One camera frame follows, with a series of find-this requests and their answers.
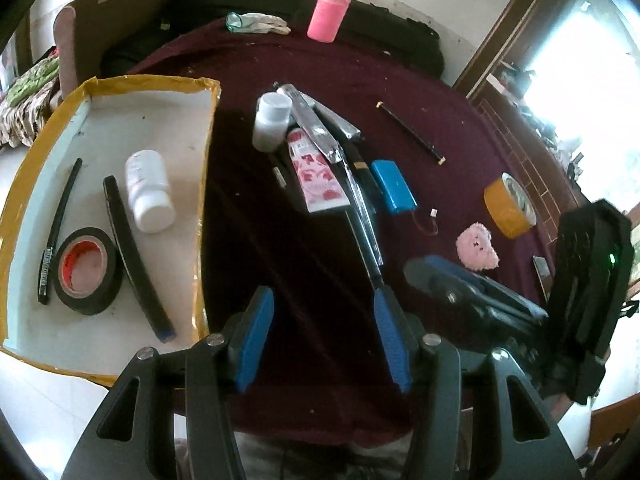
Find pink sleeved bottle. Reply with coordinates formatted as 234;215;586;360
306;0;353;43

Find yellow-brown packing tape roll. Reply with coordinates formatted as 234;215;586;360
483;172;538;240

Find pink floral tube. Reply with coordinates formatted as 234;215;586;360
286;127;351;213

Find pink fluffy toy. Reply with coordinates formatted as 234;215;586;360
455;223;501;272

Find clear silver cosmetic tube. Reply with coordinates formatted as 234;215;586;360
312;100;362;142

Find black electrical tape roll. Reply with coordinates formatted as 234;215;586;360
52;227;125;317

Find person's grey clothing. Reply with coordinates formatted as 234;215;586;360
235;432;416;480

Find white bottle red label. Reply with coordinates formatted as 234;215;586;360
124;149;177;234

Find brown armchair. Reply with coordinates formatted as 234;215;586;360
54;0;181;106

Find black pen gold ends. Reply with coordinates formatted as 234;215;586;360
376;101;447;167

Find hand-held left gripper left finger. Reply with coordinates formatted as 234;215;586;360
60;285;276;480

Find yellow-taped cardboard box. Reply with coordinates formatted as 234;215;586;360
0;75;222;388

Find white glove green cuff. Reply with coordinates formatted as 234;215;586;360
225;11;292;37

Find blue battery pack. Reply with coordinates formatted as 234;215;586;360
369;159;441;236

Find clear pen black cap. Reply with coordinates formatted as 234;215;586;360
345;160;385;267

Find small grey metal object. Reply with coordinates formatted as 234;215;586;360
531;255;555;292

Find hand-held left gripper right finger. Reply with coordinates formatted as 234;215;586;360
372;287;586;480

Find black pen white label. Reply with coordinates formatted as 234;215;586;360
270;152;288;191

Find black flat foam strip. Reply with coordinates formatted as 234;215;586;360
102;175;177;345

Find wooden window frame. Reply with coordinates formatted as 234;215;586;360
452;0;601;106

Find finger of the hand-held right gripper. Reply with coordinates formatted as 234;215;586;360
403;255;551;361
434;255;550;322

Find slim black pen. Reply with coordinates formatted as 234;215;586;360
37;157;83;306

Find white bottle green label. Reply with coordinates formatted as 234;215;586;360
251;92;293;152

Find maroon velvet cloth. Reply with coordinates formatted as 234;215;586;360
125;17;601;448

